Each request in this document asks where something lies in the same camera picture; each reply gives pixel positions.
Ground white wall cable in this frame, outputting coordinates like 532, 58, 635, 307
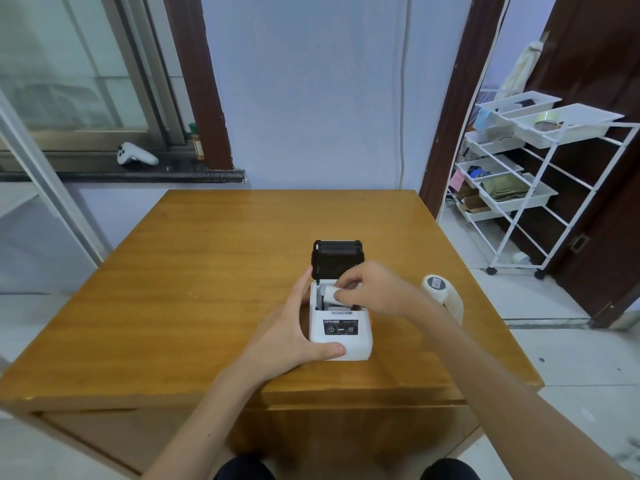
397, 0, 414, 190

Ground white tray with cloth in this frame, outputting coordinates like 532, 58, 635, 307
470, 172, 559, 213

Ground dark brown wooden door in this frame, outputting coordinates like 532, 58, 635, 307
522, 0, 640, 329

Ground person's left leg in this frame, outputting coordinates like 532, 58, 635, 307
214, 454, 277, 480

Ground brown cardboard box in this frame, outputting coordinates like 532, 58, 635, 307
457, 192, 494, 214

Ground hanging white cloth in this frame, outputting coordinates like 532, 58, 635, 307
497, 41, 545, 101

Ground small green-capped bottle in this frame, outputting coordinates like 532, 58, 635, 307
188, 123, 206, 161

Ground large white plastic tray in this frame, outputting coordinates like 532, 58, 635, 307
512, 103, 626, 149

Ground white handheld controller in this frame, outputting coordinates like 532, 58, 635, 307
116, 142, 160, 167

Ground white wire rolling cart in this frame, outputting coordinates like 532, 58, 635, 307
446, 90, 640, 281

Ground brown wooden window post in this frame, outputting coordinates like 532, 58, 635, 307
162, 0, 236, 171

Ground folded olive green cloth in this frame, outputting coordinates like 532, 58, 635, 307
482, 174, 530, 202

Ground dark stone window sill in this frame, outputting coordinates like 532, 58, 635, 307
0, 164, 247, 185

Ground person's leg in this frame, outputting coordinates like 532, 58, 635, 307
420, 458, 482, 480
214, 454, 277, 480

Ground sliding glass window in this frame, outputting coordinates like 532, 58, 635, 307
0, 0, 189, 163

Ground person's left forearm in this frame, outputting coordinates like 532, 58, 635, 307
142, 364, 275, 480

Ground person's left hand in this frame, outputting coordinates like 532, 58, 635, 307
234, 266, 347, 391

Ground person's right leg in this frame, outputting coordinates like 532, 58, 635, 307
420, 458, 482, 480

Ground narrow white plastic tray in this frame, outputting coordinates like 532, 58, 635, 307
475, 91, 563, 118

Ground person's right hand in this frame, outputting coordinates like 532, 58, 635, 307
333, 261, 437, 324

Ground person's right forearm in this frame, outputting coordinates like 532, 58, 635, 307
419, 296, 637, 480

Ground brown wooden door frame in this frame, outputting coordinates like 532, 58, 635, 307
419, 0, 512, 220

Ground grey metal sliding frame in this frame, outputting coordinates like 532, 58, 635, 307
0, 89, 110, 269

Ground white label printer black lid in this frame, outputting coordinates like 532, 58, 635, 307
308, 239, 374, 362

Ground white tray with blue item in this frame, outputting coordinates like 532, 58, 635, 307
455, 154, 525, 182

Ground large white label roll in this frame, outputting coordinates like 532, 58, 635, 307
421, 274, 465, 326

